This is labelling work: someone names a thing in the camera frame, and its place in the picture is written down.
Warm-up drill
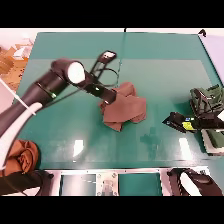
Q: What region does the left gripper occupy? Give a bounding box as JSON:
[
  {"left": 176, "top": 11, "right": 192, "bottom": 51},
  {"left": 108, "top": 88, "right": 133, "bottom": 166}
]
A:
[{"left": 81, "top": 76, "right": 118, "bottom": 105}]

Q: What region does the brown T-shirt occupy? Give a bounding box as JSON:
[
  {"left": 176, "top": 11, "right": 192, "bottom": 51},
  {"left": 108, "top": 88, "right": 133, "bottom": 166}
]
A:
[{"left": 98, "top": 81, "right": 148, "bottom": 133}]

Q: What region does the orange-brown garment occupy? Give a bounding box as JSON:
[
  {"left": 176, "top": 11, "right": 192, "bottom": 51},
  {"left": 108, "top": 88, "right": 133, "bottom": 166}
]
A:
[{"left": 3, "top": 139, "right": 42, "bottom": 177}]

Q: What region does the black cable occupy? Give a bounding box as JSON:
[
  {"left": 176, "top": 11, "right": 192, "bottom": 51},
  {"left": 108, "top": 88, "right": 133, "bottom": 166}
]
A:
[{"left": 94, "top": 66, "right": 120, "bottom": 88}]

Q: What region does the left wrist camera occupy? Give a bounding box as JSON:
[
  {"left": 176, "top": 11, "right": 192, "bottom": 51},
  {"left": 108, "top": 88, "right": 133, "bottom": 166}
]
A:
[{"left": 89, "top": 49, "right": 118, "bottom": 78}]

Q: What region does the silver frame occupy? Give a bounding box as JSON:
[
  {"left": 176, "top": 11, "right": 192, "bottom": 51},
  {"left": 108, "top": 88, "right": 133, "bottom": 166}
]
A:
[{"left": 42, "top": 167, "right": 212, "bottom": 197}]

